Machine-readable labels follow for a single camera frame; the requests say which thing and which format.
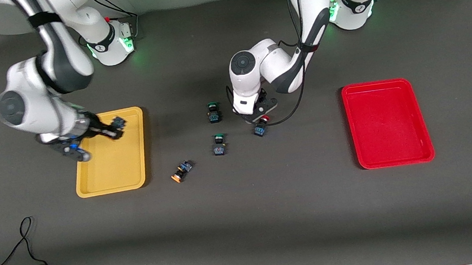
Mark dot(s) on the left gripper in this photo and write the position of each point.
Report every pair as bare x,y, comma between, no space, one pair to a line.
261,97

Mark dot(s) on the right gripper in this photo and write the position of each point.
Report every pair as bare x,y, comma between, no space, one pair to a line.
97,125

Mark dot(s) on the yellow push button switch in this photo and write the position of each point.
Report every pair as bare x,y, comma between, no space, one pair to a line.
119,122
182,171

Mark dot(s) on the red push button switch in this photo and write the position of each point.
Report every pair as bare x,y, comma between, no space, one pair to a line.
260,129

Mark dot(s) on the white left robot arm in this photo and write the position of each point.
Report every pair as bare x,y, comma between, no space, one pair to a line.
268,63

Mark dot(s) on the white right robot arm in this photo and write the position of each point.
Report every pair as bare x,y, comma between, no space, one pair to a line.
35,107

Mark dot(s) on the yellow plastic tray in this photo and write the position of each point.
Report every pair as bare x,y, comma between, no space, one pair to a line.
123,164

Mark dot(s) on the red plastic tray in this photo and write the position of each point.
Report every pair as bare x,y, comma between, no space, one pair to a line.
386,125

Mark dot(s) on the green push button switch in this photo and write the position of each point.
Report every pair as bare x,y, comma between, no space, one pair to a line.
219,146
213,113

